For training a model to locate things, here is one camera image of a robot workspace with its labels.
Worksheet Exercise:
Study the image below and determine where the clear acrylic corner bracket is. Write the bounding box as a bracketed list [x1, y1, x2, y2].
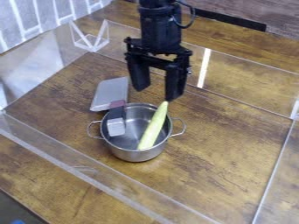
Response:
[70, 21, 110, 53]

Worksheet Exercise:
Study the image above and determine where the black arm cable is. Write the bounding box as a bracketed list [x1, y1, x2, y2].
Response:
[171, 0, 197, 30]

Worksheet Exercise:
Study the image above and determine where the silver metal pot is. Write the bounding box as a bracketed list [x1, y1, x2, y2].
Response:
[87, 102, 187, 162]

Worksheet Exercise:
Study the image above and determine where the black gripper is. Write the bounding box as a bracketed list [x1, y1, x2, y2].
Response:
[125, 5, 194, 102]

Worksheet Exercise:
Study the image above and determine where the black strip on wall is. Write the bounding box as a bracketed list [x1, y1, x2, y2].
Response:
[195, 8, 268, 32]

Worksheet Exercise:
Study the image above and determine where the clear acrylic enclosure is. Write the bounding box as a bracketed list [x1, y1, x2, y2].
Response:
[0, 19, 299, 224]

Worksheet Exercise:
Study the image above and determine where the silver block with dark bands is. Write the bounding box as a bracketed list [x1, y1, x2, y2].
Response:
[90, 77, 129, 137]

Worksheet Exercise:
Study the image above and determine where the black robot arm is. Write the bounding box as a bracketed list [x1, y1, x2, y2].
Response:
[125, 0, 195, 102]

